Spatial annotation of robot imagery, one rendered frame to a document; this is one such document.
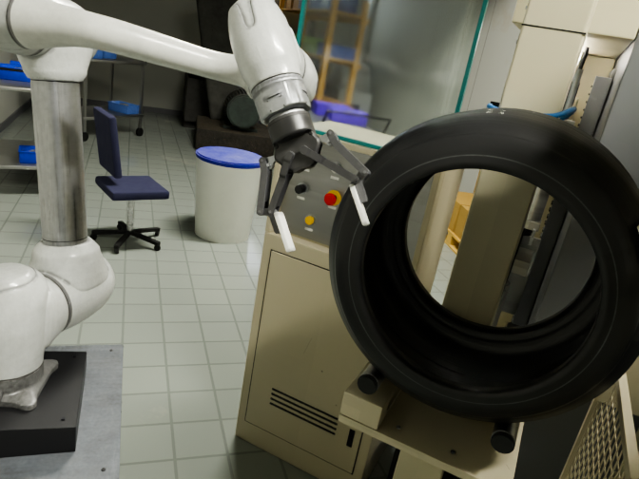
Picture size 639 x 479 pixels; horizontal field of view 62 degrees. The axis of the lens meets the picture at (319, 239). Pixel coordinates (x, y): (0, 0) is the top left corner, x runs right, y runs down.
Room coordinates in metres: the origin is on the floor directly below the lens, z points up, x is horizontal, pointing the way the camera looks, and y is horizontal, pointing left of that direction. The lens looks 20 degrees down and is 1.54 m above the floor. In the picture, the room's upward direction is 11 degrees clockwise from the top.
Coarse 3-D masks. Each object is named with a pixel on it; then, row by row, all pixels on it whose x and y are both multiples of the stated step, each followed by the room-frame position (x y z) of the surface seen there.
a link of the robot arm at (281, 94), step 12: (264, 84) 0.88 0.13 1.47; (276, 84) 0.88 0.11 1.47; (288, 84) 0.88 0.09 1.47; (300, 84) 0.90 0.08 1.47; (252, 96) 0.90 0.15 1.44; (264, 96) 0.87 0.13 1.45; (276, 96) 0.87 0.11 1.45; (288, 96) 0.87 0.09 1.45; (300, 96) 0.88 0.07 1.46; (264, 108) 0.87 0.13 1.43; (276, 108) 0.87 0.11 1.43; (288, 108) 0.87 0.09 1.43; (300, 108) 0.89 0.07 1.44; (264, 120) 0.88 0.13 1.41
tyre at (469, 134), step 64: (448, 128) 0.93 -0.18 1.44; (512, 128) 0.89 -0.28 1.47; (576, 128) 1.00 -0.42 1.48; (384, 192) 0.94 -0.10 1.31; (576, 192) 0.82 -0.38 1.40; (384, 256) 1.21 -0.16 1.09; (384, 320) 1.10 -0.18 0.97; (448, 320) 1.15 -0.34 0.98; (576, 320) 1.05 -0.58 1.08; (448, 384) 0.87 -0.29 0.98; (512, 384) 0.98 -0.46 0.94; (576, 384) 0.79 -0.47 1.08
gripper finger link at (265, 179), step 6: (264, 162) 0.87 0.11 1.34; (264, 168) 0.87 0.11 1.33; (264, 174) 0.87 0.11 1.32; (270, 174) 0.88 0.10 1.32; (264, 180) 0.86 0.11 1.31; (270, 180) 0.88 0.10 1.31; (264, 186) 0.86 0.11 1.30; (270, 186) 0.88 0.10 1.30; (264, 192) 0.86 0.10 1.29; (258, 198) 0.86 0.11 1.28; (264, 198) 0.86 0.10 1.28; (258, 204) 0.85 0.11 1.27; (264, 204) 0.87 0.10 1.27; (258, 210) 0.85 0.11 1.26
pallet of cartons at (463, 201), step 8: (464, 192) 5.29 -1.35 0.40; (456, 200) 4.89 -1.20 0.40; (464, 200) 4.95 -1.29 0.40; (456, 208) 4.79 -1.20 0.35; (464, 208) 4.65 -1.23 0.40; (456, 216) 4.75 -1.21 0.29; (464, 216) 4.60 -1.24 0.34; (456, 224) 4.71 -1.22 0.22; (464, 224) 4.55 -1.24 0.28; (448, 232) 4.78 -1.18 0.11; (456, 232) 4.67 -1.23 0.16; (448, 240) 4.73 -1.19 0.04; (456, 240) 4.70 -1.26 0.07; (456, 248) 4.63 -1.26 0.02
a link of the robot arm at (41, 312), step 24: (0, 264) 1.00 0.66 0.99; (24, 264) 1.02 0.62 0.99; (0, 288) 0.93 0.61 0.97; (24, 288) 0.95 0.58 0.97; (48, 288) 1.03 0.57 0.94; (0, 312) 0.91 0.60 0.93; (24, 312) 0.93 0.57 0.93; (48, 312) 0.99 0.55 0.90; (0, 336) 0.90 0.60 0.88; (24, 336) 0.93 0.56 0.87; (48, 336) 0.99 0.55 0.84; (0, 360) 0.90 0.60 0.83; (24, 360) 0.93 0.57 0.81
